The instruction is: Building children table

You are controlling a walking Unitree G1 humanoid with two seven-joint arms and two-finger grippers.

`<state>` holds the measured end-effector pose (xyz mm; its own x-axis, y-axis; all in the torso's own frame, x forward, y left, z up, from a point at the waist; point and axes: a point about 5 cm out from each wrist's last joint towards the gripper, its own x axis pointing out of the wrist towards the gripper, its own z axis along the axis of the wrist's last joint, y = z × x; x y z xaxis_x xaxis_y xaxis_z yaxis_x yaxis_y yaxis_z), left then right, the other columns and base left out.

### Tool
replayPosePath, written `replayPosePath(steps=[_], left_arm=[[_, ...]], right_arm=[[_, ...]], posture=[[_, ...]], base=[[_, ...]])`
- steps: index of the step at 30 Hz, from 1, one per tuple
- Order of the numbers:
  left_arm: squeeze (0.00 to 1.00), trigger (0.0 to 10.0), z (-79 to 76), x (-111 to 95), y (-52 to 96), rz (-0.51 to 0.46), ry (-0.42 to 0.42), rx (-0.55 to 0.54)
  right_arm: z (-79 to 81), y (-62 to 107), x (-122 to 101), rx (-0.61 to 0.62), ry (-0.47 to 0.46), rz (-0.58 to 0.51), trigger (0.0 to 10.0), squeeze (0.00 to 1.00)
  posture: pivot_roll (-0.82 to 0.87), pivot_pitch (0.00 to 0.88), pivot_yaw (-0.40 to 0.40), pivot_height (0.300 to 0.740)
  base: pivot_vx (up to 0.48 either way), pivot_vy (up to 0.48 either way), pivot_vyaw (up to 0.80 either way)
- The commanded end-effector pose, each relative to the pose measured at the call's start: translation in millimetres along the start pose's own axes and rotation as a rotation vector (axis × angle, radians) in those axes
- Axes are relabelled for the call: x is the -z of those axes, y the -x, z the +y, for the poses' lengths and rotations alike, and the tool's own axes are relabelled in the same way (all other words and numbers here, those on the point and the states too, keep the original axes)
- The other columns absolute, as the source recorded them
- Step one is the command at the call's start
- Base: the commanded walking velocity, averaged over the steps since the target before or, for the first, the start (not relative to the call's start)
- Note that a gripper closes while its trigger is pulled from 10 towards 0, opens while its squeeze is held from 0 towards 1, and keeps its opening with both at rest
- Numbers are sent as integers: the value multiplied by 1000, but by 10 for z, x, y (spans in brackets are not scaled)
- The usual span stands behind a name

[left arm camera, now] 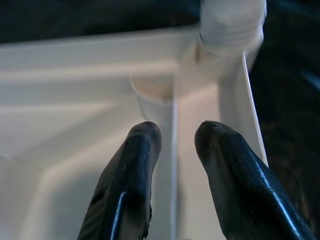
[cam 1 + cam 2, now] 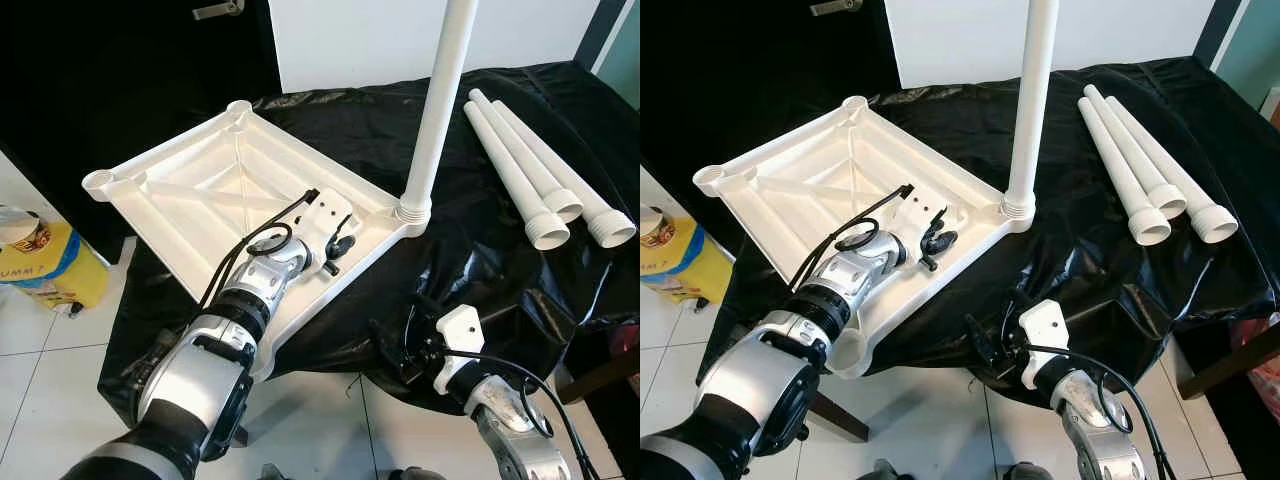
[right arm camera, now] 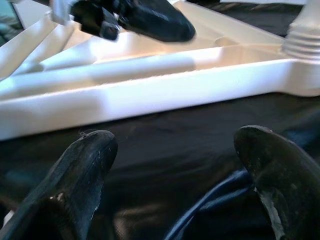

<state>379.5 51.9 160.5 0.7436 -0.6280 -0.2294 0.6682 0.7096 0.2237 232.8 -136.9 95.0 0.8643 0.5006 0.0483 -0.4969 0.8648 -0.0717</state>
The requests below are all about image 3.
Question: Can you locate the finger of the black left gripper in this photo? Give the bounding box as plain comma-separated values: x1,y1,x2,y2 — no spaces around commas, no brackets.
117,0,197,43

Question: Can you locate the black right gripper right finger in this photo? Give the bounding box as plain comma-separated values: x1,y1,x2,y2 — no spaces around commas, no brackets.
233,124,320,240

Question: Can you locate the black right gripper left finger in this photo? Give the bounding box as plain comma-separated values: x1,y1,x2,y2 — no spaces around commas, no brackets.
0,129,119,240

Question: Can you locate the white plastic children table top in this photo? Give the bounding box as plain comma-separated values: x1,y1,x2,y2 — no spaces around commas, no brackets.
0,0,320,142

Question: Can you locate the white plastic table leg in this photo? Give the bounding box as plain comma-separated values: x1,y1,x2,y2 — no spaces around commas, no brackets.
281,0,320,61

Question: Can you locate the black shiny table cloth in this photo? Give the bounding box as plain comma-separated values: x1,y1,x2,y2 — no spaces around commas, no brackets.
0,0,320,240

